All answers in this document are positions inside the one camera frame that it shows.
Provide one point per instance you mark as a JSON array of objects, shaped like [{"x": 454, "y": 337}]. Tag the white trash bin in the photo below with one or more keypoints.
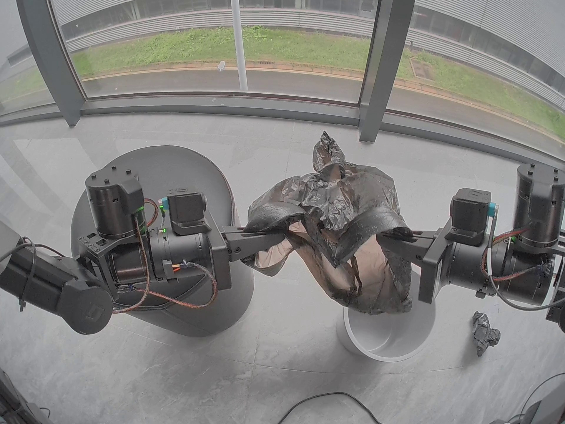
[{"x": 353, "y": 339}]

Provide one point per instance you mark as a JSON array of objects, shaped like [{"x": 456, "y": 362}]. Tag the black plastic bag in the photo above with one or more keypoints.
[{"x": 353, "y": 192}]

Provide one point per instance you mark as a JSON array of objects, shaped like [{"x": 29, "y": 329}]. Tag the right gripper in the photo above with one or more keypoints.
[{"x": 468, "y": 265}]

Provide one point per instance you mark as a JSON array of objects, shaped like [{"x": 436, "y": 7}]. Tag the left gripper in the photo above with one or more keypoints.
[{"x": 185, "y": 259}]

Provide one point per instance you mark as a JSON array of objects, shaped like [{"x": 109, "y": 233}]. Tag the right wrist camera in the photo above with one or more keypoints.
[{"x": 468, "y": 212}]

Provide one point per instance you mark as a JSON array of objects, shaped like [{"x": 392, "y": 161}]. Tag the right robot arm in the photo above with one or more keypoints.
[{"x": 536, "y": 201}]

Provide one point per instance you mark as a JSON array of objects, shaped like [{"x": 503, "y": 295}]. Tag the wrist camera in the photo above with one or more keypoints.
[
  {"x": 468, "y": 212},
  {"x": 185, "y": 208}
]

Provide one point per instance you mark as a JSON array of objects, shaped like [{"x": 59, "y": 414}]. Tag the crumpled black plastic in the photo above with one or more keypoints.
[{"x": 483, "y": 331}]

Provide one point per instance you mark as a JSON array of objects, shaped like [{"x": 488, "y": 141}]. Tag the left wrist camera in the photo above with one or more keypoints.
[{"x": 185, "y": 208}]

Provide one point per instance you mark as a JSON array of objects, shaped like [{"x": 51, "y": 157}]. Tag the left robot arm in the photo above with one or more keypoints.
[{"x": 35, "y": 276}]

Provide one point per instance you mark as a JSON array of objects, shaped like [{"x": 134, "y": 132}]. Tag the window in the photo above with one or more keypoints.
[{"x": 46, "y": 38}]

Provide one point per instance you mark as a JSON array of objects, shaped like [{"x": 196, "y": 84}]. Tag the dark grey round chair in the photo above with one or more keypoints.
[{"x": 194, "y": 166}]

